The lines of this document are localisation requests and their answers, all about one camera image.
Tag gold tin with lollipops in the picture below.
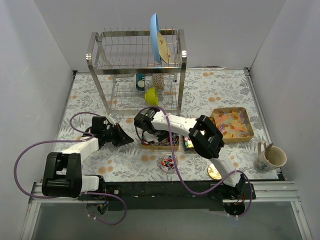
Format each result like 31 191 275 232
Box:
141 133 180 151

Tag clear plastic jar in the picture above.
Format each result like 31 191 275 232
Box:
160 153 176 174

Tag black tin with star candies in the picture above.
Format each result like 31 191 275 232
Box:
182 136 195 152

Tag gold jar lid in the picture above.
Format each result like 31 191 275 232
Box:
207 163 222 180

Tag gold tin with popsicle candies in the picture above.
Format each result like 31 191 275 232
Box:
211 107 255 144

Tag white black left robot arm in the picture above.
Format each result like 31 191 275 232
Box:
41 116 134 200

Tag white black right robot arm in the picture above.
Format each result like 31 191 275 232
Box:
134 107 249 199

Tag floral table mat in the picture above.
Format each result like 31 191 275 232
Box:
58 68 278 182

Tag green bowl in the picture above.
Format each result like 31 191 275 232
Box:
144 86 159 106

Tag patterned paper cup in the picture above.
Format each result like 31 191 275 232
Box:
152 73 165 90

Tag teal white cup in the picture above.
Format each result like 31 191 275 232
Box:
135 73 145 91

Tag stainless steel dish rack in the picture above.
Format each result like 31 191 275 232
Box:
85 28 187 115

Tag beige patterned plate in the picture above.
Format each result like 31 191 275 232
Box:
157 32 172 64

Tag blue plate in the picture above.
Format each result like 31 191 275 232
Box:
149 13 162 64

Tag beige paper cup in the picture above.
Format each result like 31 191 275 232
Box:
253 141 287 173

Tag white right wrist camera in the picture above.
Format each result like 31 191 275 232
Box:
143 131 159 144

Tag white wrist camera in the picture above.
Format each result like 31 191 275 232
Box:
106 114 117 126
143 131 159 144

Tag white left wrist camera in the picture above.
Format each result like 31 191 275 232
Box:
106 114 117 126

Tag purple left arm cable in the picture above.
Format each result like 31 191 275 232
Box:
13 112 128 225

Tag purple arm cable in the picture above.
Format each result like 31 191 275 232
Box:
13 112 128 225
134 106 253 218

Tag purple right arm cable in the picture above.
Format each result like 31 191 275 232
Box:
134 106 253 218

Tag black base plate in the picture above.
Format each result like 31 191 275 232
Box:
76 180 258 212

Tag aluminium frame rail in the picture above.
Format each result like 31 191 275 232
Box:
19 180 313 240

